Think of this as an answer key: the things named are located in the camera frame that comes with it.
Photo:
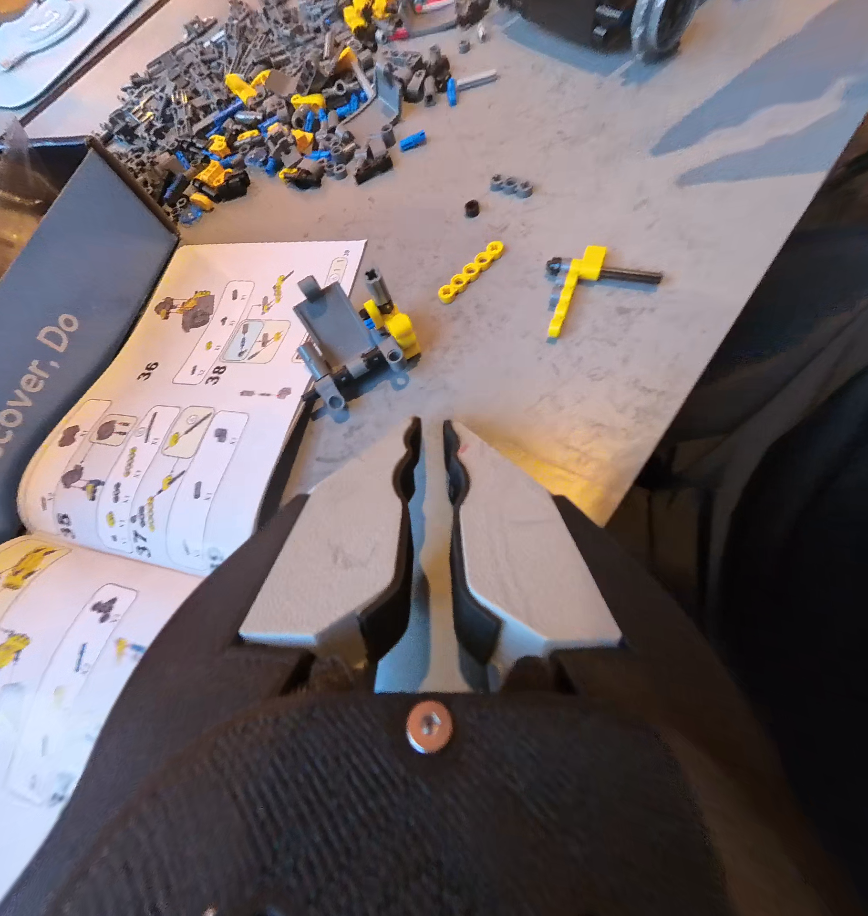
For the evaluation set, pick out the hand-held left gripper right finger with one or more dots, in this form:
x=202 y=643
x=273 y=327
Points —
x=534 y=573

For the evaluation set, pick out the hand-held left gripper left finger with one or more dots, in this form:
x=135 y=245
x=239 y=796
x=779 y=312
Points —
x=327 y=566

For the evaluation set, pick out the grey and yellow brick assembly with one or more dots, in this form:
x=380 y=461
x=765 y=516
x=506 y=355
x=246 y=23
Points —
x=341 y=337

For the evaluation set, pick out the black axle with yellow connector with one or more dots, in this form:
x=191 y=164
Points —
x=592 y=262

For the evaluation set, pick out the grey desk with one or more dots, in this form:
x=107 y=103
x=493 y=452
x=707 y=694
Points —
x=620 y=143

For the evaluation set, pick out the open instruction booklet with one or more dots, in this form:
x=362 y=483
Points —
x=119 y=501

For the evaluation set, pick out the small yellow brick piece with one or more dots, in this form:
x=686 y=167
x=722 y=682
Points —
x=471 y=272

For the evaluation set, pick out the grey cardboard box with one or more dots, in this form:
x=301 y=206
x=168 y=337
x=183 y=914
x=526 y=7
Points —
x=48 y=358

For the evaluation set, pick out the small black brick piece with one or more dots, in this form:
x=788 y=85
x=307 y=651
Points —
x=473 y=206

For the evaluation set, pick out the small grey brick piece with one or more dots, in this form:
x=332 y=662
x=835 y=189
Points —
x=511 y=186

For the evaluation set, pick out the small blue brick piece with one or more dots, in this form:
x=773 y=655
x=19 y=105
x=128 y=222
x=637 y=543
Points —
x=413 y=140

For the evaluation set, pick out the pile of small building bricks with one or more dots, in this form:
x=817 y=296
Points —
x=263 y=100

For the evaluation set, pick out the blue axle peg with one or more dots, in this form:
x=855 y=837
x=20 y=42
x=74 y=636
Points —
x=451 y=92

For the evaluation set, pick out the light grey axle rod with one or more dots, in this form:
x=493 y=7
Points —
x=477 y=80

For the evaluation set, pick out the yellow and black brick vehicle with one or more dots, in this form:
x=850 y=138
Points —
x=592 y=17

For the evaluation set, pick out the white tray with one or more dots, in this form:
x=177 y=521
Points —
x=34 y=43

